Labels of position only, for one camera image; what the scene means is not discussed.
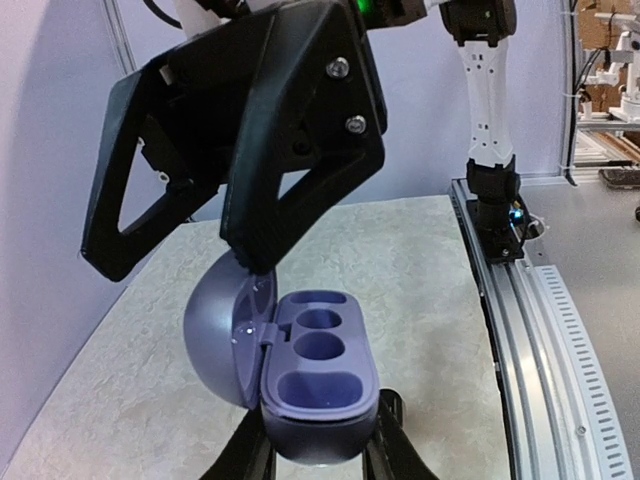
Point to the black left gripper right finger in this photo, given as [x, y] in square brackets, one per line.
[389, 453]

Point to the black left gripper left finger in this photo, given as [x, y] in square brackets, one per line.
[247, 455]

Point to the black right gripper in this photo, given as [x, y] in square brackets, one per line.
[281, 103]

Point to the purple earbud charging case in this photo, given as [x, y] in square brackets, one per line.
[302, 360]

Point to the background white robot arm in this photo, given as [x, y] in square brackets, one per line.
[601, 66]

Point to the cardboard boxes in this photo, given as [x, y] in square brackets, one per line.
[594, 33]

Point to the left aluminium frame post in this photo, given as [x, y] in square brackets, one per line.
[118, 36]

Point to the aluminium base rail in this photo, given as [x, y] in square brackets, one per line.
[560, 416]

